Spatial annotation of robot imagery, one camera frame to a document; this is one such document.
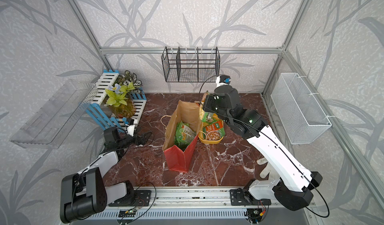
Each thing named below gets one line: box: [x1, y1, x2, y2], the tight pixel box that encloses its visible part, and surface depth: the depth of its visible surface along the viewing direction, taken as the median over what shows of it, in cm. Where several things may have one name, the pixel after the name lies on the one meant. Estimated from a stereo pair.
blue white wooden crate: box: [85, 69, 147, 134], surface depth 91 cm
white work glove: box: [257, 157, 276, 180], surface depth 84 cm
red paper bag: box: [162, 100, 202, 173], surface depth 81 cm
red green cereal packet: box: [202, 119, 225, 138], surface depth 98 cm
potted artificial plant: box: [104, 70, 144, 119], surface depth 91 cm
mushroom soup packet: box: [174, 120, 197, 152], surface depth 90 cm
